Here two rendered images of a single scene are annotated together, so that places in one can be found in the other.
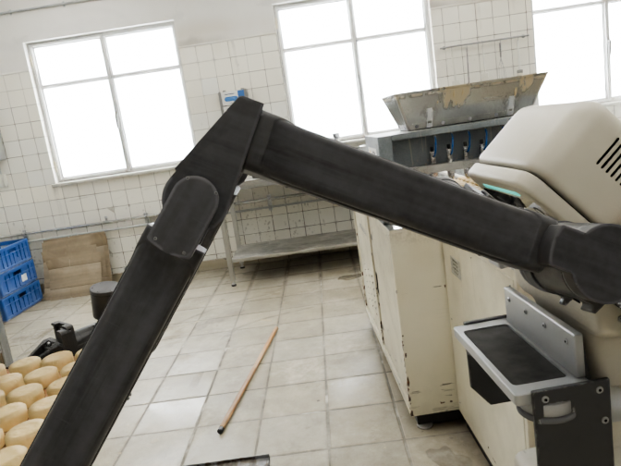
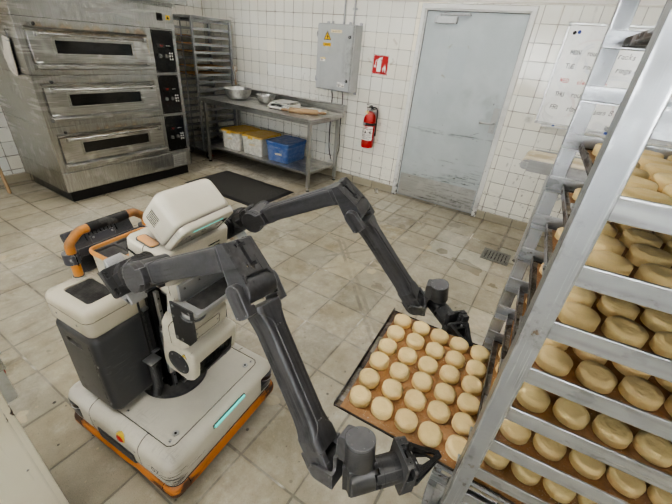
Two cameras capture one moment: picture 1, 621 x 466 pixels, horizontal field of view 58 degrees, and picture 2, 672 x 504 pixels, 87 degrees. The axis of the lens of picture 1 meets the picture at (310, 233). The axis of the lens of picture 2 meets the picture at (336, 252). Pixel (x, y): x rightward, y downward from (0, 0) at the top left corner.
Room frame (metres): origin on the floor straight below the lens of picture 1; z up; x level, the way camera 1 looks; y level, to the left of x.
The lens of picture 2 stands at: (1.41, 0.52, 1.63)
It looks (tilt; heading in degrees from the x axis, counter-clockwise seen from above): 30 degrees down; 208
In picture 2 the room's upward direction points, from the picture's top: 5 degrees clockwise
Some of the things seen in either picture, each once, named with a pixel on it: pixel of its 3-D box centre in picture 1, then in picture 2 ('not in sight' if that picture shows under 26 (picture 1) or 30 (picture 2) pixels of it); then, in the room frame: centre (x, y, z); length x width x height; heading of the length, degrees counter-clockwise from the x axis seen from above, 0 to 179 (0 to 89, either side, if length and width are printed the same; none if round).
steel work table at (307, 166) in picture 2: not in sight; (269, 135); (-2.48, -2.75, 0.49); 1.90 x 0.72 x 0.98; 88
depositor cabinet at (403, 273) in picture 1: (446, 278); not in sight; (2.63, -0.64, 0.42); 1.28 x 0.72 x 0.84; 1
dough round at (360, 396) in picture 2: not in sight; (360, 396); (0.90, 0.34, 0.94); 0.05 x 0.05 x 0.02
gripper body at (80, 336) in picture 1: (80, 344); (388, 469); (1.00, 0.46, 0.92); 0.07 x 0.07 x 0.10; 47
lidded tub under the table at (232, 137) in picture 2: not in sight; (241, 137); (-2.50, -3.30, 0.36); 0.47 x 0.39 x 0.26; 176
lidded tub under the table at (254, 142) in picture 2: not in sight; (261, 142); (-2.49, -2.90, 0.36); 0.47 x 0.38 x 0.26; 178
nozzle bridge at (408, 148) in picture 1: (467, 166); not in sight; (2.16, -0.64, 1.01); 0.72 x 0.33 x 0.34; 91
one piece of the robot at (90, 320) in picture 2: not in sight; (149, 313); (0.78, -0.69, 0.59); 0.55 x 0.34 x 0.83; 2
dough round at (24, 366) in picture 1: (25, 367); (429, 434); (0.89, 0.51, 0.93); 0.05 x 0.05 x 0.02
